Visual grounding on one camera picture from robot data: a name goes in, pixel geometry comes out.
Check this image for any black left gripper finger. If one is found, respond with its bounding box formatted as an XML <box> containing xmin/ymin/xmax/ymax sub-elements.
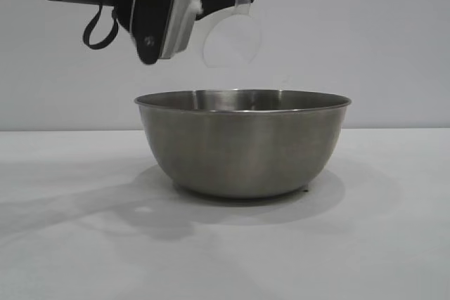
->
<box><xmin>195</xmin><ymin>0</ymin><xmax>255</xmax><ymax>22</ymax></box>

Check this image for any translucent plastic measuring cup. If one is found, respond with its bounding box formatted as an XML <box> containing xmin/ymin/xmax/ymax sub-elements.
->
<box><xmin>202</xmin><ymin>0</ymin><xmax>264</xmax><ymax>69</ymax></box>

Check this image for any stainless steel mixing bowl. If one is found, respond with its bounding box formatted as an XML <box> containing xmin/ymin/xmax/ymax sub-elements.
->
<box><xmin>133</xmin><ymin>88</ymin><xmax>352</xmax><ymax>199</ymax></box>

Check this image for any left wrist camera black silver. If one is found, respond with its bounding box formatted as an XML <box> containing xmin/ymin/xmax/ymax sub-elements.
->
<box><xmin>129</xmin><ymin>0</ymin><xmax>205</xmax><ymax>66</ymax></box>

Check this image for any black left camera cable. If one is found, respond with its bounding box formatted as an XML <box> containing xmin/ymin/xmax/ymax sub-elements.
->
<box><xmin>82</xmin><ymin>5</ymin><xmax>120</xmax><ymax>50</ymax></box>

